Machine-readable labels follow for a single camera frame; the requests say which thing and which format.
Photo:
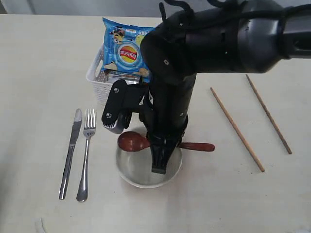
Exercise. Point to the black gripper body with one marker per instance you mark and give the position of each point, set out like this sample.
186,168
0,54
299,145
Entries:
165,116

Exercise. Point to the dark brown wooden spoon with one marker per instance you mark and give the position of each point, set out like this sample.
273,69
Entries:
132,141

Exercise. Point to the white speckled ceramic bowl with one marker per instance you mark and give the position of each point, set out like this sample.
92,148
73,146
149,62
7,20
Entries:
136,168

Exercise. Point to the wooden chopstick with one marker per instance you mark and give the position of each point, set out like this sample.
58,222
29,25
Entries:
276,128
237,130

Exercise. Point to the silver foil packet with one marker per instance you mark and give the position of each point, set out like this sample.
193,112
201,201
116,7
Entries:
113,76

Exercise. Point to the silver metal fork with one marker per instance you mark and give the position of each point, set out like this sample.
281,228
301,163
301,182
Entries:
89,131

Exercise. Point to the silver table knife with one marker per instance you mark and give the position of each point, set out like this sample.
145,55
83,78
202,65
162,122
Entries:
72,142

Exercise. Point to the blue potato chips bag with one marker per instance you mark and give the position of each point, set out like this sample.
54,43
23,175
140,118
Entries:
122,48

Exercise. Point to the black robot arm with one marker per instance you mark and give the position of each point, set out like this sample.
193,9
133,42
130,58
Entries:
235,36

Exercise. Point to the white perforated plastic basket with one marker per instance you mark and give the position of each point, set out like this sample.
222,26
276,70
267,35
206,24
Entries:
96,75

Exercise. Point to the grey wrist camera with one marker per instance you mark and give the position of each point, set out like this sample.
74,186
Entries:
123,100

